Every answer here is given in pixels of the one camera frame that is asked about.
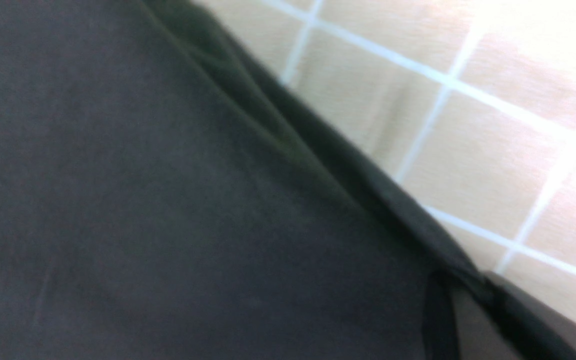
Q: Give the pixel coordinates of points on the dark gray long-sleeve shirt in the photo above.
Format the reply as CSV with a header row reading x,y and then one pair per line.
x,y
163,197

